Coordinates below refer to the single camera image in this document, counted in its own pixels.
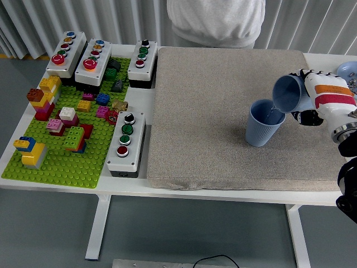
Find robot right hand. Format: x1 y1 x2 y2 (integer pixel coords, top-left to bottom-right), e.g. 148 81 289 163
288 69 357 135

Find blue ribbed cup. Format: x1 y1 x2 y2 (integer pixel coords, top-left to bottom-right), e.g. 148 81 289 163
272 74 315 114
245 99 287 148

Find blue plate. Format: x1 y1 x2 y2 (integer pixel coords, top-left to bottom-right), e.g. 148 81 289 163
336 61 357 93

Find grey-brown fabric mat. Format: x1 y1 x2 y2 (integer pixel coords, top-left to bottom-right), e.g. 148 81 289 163
147 46 346 192

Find white table leg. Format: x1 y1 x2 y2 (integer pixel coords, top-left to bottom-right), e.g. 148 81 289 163
286 205 311 268
85 194 112 262

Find person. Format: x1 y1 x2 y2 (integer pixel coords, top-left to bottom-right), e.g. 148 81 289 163
166 0 266 49

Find brass valve red handwheel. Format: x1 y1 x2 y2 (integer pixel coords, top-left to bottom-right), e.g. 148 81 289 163
105 99 129 123

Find dark green toy brick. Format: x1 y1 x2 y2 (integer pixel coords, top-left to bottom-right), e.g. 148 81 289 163
104 68 118 82

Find five-button control box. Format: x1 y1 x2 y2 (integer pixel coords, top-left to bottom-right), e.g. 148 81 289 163
74 38 113 93
46 30 88 84

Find white vertical blinds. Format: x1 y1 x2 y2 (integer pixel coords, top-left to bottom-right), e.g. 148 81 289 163
0 0 357 59

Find red sloped toy brick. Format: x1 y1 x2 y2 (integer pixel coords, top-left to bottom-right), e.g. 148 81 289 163
79 123 94 139

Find yellow toy brick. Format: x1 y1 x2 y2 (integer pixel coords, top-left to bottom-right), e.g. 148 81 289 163
76 99 91 113

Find green orange blue brick stack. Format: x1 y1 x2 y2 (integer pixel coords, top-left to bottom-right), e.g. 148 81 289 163
63 126 87 154

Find white brick on maroon stack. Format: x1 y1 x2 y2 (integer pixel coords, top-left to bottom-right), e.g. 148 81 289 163
59 107 80 128

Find pink brick on red stack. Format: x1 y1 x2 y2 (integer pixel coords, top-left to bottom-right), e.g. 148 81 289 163
46 118 66 137

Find green studded baseplate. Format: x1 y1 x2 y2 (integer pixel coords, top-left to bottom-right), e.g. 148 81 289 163
1 57 132 190

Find yellow white grey brick stack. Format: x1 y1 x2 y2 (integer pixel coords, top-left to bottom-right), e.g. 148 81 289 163
38 75 62 104

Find brown yellow pink red brick tower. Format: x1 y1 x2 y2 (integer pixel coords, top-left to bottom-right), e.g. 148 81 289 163
26 88 56 121

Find yellow blue brick duck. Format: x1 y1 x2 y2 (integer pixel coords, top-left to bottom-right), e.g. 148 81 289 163
13 136 48 170

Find black cable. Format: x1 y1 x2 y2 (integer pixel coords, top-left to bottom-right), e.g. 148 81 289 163
194 254 240 268

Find four-control selector switch box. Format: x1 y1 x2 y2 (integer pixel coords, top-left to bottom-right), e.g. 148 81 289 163
127 39 158 89
106 111 147 179

